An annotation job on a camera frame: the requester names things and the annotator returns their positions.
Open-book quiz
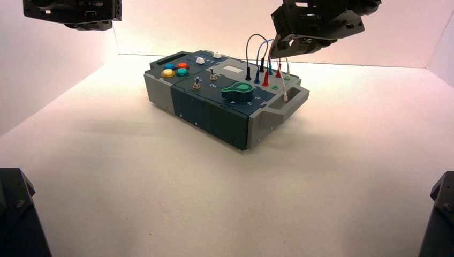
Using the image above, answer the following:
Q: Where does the black jumper wire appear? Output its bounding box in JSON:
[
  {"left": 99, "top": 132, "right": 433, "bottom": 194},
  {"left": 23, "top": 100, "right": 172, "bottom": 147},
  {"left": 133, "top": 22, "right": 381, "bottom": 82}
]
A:
[{"left": 245, "top": 33, "right": 267, "bottom": 81}]

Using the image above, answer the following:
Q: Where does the white jumper wire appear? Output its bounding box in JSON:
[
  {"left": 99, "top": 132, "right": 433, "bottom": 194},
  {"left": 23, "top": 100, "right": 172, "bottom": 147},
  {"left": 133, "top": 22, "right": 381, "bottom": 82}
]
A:
[{"left": 278, "top": 56, "right": 291, "bottom": 102}]

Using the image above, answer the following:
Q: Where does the blue jumper wire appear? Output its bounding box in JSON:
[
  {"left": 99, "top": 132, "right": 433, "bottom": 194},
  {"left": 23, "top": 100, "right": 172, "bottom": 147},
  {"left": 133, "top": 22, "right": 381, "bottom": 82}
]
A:
[{"left": 254, "top": 38, "right": 276, "bottom": 85}]

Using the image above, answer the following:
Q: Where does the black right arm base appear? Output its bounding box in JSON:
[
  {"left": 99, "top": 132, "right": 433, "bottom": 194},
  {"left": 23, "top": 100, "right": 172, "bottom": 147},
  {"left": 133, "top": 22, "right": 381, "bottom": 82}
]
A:
[{"left": 418, "top": 171, "right": 454, "bottom": 257}]

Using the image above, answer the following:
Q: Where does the grey and teal control box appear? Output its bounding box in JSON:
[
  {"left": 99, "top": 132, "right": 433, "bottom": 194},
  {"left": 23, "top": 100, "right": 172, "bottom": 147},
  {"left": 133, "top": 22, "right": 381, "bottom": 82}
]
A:
[{"left": 143, "top": 50, "right": 310, "bottom": 151}]

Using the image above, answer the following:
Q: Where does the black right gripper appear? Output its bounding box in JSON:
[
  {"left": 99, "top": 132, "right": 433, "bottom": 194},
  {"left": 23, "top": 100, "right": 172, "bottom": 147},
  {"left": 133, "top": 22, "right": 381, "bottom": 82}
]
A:
[{"left": 270, "top": 0, "right": 366, "bottom": 59}]

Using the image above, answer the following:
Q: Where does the red jumper wire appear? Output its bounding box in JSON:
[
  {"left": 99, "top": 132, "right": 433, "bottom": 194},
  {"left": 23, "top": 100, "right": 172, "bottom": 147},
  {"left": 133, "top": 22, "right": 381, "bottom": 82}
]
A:
[{"left": 262, "top": 41, "right": 283, "bottom": 87}]

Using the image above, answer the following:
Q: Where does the green rotary knob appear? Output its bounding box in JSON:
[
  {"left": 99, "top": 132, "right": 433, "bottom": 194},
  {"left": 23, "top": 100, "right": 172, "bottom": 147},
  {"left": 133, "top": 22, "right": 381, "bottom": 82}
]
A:
[{"left": 221, "top": 82, "right": 255, "bottom": 102}]

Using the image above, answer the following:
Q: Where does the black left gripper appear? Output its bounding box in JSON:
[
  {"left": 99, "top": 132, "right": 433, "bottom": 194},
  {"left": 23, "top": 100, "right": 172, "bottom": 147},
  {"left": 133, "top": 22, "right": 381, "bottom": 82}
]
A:
[{"left": 22, "top": 0, "right": 123, "bottom": 32}]

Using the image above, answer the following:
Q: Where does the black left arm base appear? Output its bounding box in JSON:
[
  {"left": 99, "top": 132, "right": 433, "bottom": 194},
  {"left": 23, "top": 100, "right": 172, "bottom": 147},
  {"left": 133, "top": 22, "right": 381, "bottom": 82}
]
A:
[{"left": 0, "top": 168, "right": 52, "bottom": 257}]

